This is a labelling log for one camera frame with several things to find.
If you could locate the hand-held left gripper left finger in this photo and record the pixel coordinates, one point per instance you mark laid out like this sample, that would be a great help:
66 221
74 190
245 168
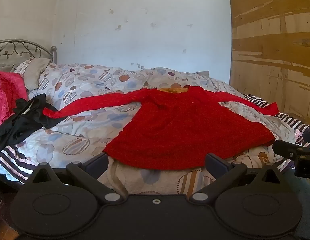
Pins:
98 164

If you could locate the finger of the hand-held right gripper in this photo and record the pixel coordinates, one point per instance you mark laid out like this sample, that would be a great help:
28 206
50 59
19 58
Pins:
286 148
309 136

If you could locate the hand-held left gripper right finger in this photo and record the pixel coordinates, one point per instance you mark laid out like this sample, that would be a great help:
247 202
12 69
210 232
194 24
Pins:
215 164

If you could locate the red knitted sweater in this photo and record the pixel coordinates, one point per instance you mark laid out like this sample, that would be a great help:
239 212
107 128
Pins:
185 132

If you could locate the patterned white duvet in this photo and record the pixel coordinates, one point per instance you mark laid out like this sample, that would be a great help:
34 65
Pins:
94 120

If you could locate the striped bed sheet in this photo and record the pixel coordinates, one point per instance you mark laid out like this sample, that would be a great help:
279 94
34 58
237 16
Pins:
17 162

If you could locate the black garment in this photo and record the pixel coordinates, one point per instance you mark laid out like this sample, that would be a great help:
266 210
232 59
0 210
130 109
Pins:
22 120

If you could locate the grey cloth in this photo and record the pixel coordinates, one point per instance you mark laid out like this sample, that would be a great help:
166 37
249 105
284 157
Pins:
203 74

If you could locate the worn wooden board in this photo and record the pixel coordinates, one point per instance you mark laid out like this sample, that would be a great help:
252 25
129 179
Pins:
272 42

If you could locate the beige pillow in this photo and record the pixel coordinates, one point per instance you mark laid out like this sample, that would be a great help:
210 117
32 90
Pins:
36 72

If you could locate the pink shiny cloth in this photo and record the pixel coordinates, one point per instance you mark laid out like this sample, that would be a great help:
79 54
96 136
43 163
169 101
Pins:
6 92

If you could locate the metal scrollwork headboard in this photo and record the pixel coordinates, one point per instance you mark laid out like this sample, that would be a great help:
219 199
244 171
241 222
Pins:
17 51

